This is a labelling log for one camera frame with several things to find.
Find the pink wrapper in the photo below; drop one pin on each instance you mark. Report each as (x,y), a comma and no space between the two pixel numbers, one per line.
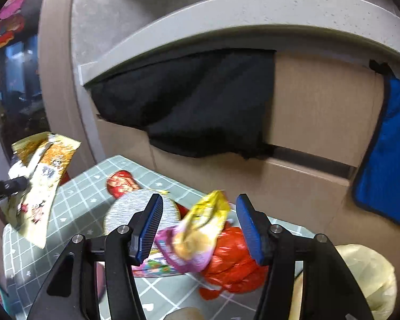
(176,261)

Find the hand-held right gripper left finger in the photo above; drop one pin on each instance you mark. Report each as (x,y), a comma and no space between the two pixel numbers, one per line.
(150,220)

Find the yellow printed snack wrapper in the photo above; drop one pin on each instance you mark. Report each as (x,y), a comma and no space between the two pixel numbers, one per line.
(45,180)

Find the bin with yellowish bag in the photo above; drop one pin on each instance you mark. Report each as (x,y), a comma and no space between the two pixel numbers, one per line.
(366,273)

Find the red round tin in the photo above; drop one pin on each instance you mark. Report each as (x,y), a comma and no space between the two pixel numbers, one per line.
(121,184)

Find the colourful pink box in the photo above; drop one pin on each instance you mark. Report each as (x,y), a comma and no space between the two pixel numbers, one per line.
(153,269)

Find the plain yellow wrapper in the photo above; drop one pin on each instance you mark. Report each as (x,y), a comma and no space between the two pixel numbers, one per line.
(206,211)

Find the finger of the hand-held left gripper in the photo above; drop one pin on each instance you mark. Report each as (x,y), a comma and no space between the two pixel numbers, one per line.
(6,188)

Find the shiny red plastic wrapper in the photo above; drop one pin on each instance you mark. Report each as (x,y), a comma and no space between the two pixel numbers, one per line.
(233,268)

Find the grey table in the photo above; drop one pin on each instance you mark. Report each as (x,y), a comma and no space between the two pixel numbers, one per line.
(220,16)

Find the dark glass door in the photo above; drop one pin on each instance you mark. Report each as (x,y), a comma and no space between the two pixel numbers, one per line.
(20,100)

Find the black cloth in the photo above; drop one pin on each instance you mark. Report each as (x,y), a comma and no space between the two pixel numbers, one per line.
(186,106)

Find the blue cushion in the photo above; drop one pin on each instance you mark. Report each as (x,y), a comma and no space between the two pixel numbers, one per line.
(390,156)

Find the silver foil lid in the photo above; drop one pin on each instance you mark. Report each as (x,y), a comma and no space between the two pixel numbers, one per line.
(120,211)

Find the green checked tablecloth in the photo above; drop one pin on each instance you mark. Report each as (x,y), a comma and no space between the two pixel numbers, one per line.
(83,200)

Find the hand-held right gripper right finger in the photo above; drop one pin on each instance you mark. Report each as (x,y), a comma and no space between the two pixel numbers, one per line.
(250,226)

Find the cardboard box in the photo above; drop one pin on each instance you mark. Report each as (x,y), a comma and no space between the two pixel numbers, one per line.
(320,106)

